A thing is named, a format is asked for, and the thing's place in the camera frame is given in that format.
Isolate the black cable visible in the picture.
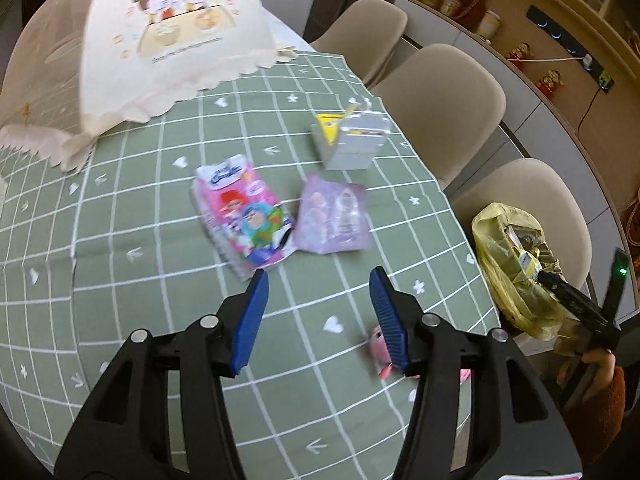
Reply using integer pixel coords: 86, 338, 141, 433
576, 87, 607, 137

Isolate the white and yellow jar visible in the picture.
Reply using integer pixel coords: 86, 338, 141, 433
477, 9, 502, 39

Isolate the white cable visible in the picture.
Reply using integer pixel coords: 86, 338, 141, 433
515, 54, 588, 64

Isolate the beige mesh food cover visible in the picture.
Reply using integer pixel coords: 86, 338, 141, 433
0, 0, 297, 173

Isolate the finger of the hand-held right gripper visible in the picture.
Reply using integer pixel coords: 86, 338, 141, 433
539, 271, 607, 333

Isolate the person's right hand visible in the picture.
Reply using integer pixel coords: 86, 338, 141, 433
556, 349, 617, 388

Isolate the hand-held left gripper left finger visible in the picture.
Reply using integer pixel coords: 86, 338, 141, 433
52, 267, 271, 480

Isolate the wooden shelf unit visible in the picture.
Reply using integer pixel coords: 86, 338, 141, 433
395, 0, 640, 261

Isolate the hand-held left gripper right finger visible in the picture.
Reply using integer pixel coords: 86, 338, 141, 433
368, 266, 583, 480

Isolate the red figurine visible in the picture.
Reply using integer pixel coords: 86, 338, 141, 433
537, 72, 564, 99
507, 42, 532, 67

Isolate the beige chair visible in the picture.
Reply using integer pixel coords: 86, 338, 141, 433
445, 157, 594, 351
369, 42, 507, 192
306, 0, 408, 88

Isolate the person's right forearm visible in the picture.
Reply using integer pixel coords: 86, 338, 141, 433
542, 365, 627, 473

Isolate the green grid tablecloth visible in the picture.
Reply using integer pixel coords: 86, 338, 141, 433
0, 50, 501, 480

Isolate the yellow plastic bag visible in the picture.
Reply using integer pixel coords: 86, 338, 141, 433
471, 202, 586, 356

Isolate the colourful cartoon tissue pack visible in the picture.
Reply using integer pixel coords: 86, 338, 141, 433
191, 155, 296, 281

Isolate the black power strip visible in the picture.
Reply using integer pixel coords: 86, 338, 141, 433
527, 5, 617, 93

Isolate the purple packet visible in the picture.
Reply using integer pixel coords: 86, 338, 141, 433
292, 171, 371, 254

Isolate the grey paper carton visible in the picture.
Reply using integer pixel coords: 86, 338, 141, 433
310, 96, 391, 172

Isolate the dark red box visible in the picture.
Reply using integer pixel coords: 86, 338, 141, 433
457, 0, 487, 24

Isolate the pink plastic toy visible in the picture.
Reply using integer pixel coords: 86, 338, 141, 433
367, 325, 473, 381

